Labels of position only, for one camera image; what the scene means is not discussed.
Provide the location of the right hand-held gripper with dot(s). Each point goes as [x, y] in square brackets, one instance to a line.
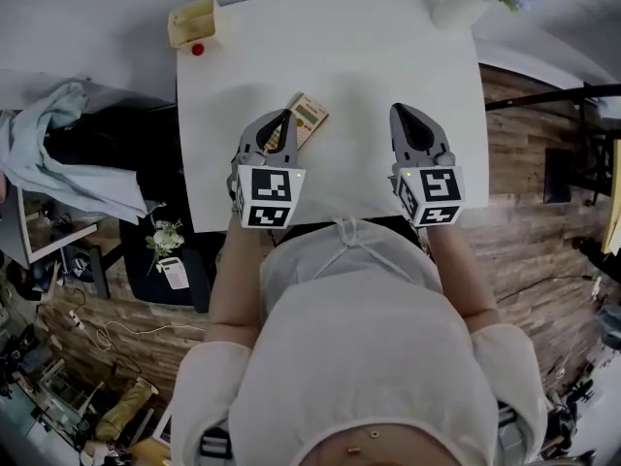
[432, 192]

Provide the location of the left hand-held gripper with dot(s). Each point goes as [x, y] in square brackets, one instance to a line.
[269, 187]

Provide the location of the beige calculator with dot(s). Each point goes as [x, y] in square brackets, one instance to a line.
[310, 112]

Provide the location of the person's left forearm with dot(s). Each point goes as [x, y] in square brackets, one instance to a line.
[238, 279]

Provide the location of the person's right forearm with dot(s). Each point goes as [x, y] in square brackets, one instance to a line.
[461, 275]

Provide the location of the white calculator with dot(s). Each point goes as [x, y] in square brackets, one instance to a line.
[174, 272]

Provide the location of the white table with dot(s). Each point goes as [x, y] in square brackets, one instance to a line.
[339, 42]

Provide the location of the small red ball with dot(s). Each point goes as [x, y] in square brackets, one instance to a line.
[197, 50]

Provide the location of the white vase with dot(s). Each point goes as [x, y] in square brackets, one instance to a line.
[461, 10]

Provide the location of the beige plastic container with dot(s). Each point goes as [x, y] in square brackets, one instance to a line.
[194, 24]

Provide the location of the black flat box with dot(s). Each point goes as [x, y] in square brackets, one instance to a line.
[557, 175]

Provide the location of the white flower bouquet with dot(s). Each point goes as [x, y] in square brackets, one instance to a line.
[166, 241]

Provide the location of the black metal stand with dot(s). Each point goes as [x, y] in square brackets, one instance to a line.
[597, 114]

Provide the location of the black chair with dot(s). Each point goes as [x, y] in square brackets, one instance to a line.
[145, 279]

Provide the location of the light blue cloth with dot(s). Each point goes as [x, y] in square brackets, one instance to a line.
[73, 163]

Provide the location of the yellow board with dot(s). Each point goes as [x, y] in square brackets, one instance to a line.
[613, 202]

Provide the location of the person's white shirt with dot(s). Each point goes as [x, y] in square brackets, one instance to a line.
[369, 347]

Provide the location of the white shelf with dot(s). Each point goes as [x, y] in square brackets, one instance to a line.
[19, 231]

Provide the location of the yellow bag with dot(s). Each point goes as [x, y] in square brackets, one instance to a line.
[123, 410]

